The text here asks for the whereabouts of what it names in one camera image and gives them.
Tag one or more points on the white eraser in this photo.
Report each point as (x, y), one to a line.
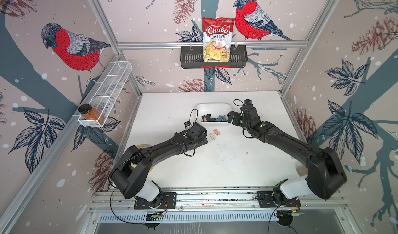
(212, 135)

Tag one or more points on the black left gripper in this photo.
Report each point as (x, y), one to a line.
(203, 140)

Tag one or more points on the clear acrylic wall shelf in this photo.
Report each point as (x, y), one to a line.
(108, 92)

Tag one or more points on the pink eraser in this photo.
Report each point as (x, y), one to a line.
(216, 132)

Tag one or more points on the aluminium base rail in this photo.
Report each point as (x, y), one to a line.
(212, 199)

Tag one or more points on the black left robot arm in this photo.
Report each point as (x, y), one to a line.
(131, 171)

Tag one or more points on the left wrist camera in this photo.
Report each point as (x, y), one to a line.
(187, 125)

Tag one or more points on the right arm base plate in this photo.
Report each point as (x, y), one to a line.
(266, 199)

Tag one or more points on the black wire wall basket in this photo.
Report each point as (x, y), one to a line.
(200, 57)

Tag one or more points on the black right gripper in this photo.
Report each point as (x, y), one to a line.
(231, 114)

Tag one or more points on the orange spice jar black lid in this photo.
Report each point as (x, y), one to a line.
(89, 112)

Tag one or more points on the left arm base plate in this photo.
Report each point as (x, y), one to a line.
(165, 200)

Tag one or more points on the Chuba cassava chips bag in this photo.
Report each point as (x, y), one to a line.
(217, 39)

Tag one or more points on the blue eraser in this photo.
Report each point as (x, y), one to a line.
(220, 119)

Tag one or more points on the white storage box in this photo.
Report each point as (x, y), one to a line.
(215, 110)

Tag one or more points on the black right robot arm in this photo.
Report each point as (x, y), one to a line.
(325, 173)

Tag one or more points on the black eraser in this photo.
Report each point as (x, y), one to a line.
(207, 118)

